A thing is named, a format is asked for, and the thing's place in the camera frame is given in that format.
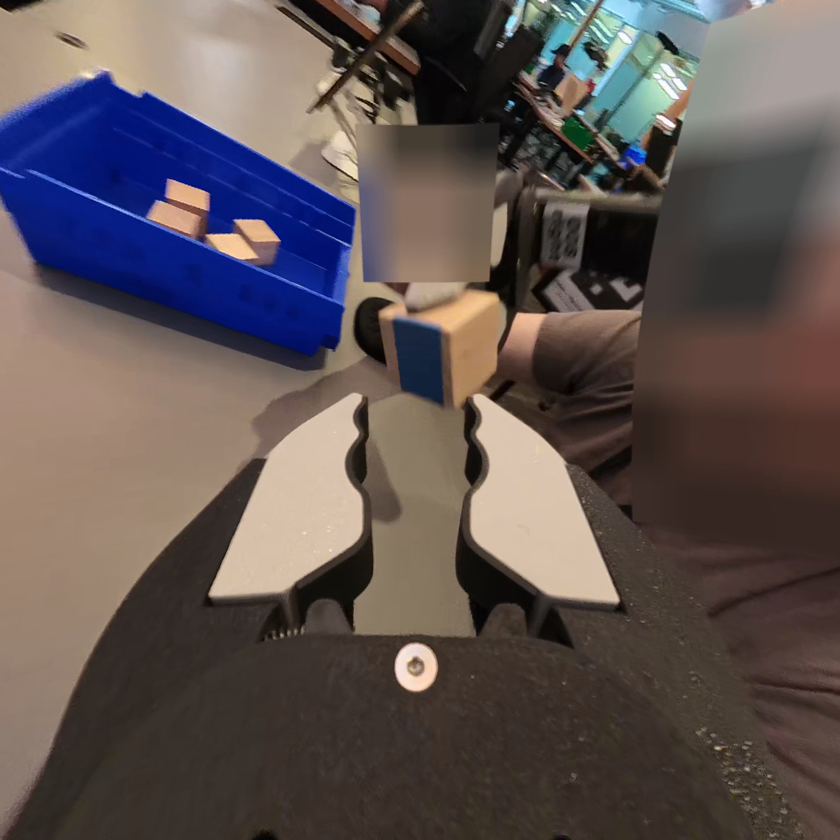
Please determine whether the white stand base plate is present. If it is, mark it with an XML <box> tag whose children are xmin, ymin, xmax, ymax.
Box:
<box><xmin>320</xmin><ymin>128</ymin><xmax>360</xmax><ymax>186</ymax></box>

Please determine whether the black office chair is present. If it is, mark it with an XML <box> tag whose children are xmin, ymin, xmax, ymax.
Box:
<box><xmin>472</xmin><ymin>26</ymin><xmax>547</xmax><ymax>127</ymax></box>

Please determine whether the wooden-edged work table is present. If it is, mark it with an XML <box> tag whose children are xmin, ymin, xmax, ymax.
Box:
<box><xmin>315</xmin><ymin>0</ymin><xmax>422</xmax><ymax>74</ymax></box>

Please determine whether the black textured pad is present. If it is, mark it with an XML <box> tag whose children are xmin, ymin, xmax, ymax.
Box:
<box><xmin>354</xmin><ymin>297</ymin><xmax>396</xmax><ymax>363</ymax></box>

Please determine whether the dark flat panel on stand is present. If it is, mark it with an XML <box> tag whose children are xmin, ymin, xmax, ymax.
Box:
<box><xmin>307</xmin><ymin>0</ymin><xmax>424</xmax><ymax>114</ymax></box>

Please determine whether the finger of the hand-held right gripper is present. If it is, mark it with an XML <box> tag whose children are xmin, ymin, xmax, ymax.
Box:
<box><xmin>407</xmin><ymin>282</ymin><xmax>465</xmax><ymax>311</ymax></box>

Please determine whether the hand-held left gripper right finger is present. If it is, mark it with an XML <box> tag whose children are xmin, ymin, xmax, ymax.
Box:
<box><xmin>456</xmin><ymin>394</ymin><xmax>622</xmax><ymax>639</ymax></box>

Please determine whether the person's right forearm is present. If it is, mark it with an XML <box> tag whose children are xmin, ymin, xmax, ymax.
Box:
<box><xmin>505</xmin><ymin>314</ymin><xmax>549</xmax><ymax>385</ymax></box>

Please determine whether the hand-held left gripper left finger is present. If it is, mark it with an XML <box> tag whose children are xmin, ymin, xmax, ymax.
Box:
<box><xmin>208</xmin><ymin>394</ymin><xmax>375</xmax><ymax>636</ymax></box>

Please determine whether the blue plastic bin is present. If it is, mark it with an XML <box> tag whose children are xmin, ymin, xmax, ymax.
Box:
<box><xmin>0</xmin><ymin>71</ymin><xmax>358</xmax><ymax>358</ymax></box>

